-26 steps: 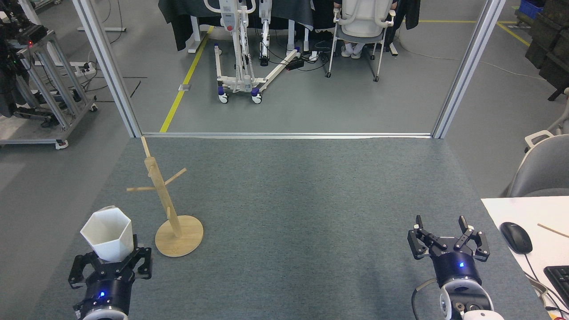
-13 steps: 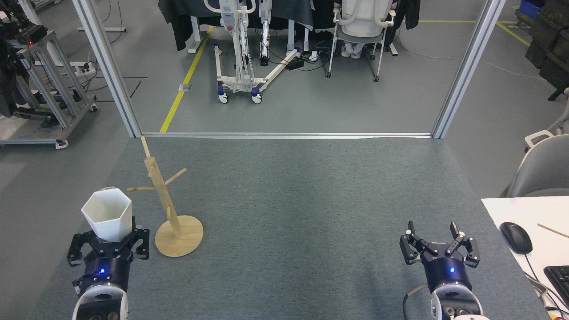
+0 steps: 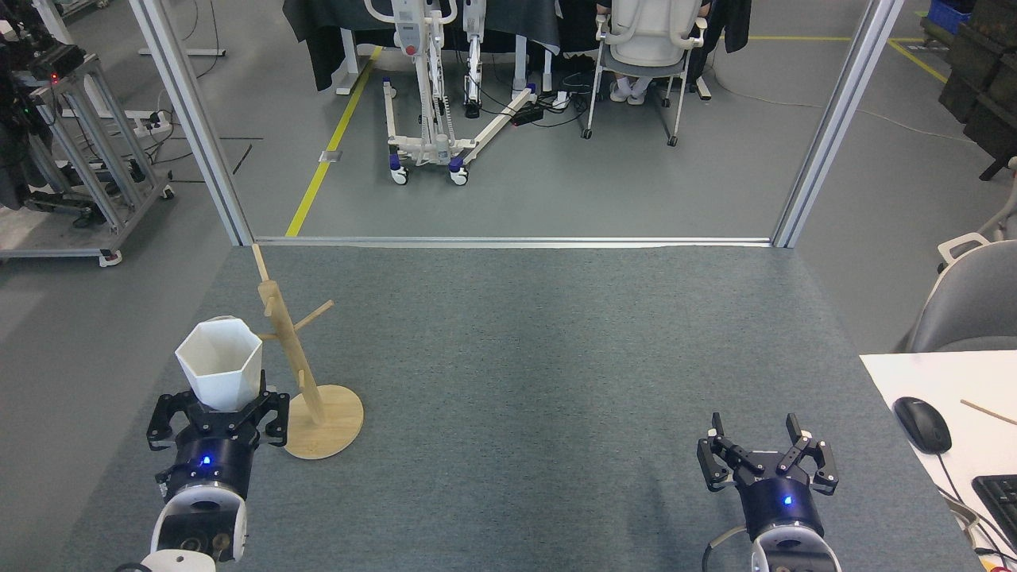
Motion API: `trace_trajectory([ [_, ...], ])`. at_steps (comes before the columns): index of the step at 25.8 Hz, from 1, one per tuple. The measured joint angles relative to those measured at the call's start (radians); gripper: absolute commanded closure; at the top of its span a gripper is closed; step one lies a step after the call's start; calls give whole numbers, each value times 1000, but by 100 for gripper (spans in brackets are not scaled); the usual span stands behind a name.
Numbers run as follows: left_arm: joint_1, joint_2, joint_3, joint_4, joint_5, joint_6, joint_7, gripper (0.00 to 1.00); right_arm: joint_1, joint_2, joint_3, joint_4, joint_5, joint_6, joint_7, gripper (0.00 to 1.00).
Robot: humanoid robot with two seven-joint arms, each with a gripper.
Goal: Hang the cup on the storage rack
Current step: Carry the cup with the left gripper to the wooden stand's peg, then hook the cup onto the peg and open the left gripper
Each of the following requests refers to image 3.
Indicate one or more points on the blue plastic bin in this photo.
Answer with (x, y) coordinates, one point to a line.
(949, 16)

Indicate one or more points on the grey office chair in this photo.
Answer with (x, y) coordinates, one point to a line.
(977, 306)

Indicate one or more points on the white hexagonal cup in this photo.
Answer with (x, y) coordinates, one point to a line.
(218, 369)

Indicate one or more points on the silver floor plate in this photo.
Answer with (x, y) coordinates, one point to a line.
(330, 156)

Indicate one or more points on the wooden cup rack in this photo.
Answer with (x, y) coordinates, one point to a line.
(326, 429)

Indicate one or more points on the silver frame crossbar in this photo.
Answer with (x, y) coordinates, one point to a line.
(508, 241)

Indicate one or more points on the metal frame cart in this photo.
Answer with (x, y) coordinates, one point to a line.
(87, 159)

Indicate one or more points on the white power strip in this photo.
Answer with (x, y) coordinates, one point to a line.
(151, 123)

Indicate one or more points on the white desk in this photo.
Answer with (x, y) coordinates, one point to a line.
(906, 377)

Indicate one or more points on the black keyboard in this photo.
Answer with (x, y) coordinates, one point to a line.
(1001, 508)

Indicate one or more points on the silver frame post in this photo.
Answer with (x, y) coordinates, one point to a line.
(834, 127)
(195, 127)

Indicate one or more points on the person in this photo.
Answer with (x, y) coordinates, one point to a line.
(628, 89)

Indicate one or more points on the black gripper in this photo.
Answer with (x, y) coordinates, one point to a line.
(214, 465)
(779, 500)

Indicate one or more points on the white office chair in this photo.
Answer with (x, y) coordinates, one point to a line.
(647, 36)

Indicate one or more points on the black table cloth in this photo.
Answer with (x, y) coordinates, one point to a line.
(326, 28)

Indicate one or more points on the black power strip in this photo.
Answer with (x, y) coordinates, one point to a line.
(527, 115)

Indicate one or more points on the black hanging jacket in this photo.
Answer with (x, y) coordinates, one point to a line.
(732, 24)

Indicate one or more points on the white wheeled stand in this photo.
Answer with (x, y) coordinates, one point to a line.
(421, 95)

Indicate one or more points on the thin wooden stick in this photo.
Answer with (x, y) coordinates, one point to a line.
(989, 412)

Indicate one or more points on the black computer mouse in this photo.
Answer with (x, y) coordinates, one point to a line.
(922, 425)

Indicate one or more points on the dark stacked crates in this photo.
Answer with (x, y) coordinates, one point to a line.
(985, 87)

